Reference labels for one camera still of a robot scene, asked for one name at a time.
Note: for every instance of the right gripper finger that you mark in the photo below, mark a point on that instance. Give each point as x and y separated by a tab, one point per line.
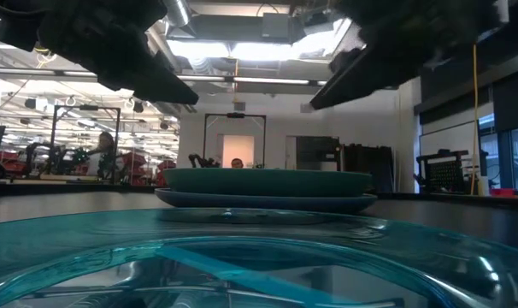
361	81
342	57

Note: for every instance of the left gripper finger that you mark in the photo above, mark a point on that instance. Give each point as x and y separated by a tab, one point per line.
160	87

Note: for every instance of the large teal plastic plate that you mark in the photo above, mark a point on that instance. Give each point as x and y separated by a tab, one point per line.
267	181

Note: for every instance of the black background robot arm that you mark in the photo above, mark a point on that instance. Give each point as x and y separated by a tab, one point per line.
201	161

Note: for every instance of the grey ceiling box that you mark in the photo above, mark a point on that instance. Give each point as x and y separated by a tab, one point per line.
275	25

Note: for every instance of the dark cabinet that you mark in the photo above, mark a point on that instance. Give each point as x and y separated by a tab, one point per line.
316	152

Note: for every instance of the person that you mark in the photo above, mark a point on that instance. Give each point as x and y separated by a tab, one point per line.
104	149
237	163

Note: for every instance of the red storage bins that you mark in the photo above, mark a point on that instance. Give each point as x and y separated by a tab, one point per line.
133	167

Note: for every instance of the dark leaning panels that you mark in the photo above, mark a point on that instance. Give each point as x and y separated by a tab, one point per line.
368	167

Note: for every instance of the long ceiling light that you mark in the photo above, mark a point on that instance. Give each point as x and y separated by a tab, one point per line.
259	80

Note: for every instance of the black window blind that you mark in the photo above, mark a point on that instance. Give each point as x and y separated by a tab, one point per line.
513	107

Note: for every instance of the black pegboard cart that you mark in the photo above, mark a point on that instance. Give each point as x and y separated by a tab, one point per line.
445	173

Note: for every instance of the large blue plastic plate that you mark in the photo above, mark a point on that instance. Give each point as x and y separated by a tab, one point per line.
267	202

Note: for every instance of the white cylinder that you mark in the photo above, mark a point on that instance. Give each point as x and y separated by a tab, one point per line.
484	187

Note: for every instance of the red box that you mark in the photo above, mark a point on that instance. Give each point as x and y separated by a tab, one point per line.
502	192

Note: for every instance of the cyan clear plastic plate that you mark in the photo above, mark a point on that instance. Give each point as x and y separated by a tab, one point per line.
71	248

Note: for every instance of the silver ceiling duct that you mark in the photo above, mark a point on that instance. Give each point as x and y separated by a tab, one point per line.
178	13

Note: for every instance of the black background rig frame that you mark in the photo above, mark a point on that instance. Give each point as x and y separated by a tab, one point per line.
235	115
54	141

